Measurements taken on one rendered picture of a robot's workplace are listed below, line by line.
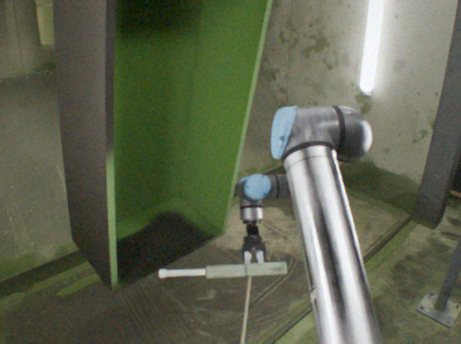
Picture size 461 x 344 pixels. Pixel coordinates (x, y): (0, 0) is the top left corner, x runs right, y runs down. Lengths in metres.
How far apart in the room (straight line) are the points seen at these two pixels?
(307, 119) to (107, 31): 0.51
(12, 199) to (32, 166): 0.22
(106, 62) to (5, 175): 1.44
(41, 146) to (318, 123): 1.84
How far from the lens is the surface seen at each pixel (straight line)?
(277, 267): 1.42
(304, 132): 0.78
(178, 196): 1.94
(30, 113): 2.42
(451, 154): 2.78
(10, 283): 2.25
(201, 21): 1.57
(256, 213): 1.45
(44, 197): 2.29
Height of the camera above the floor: 1.46
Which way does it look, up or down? 24 degrees down
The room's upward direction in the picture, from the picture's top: straight up
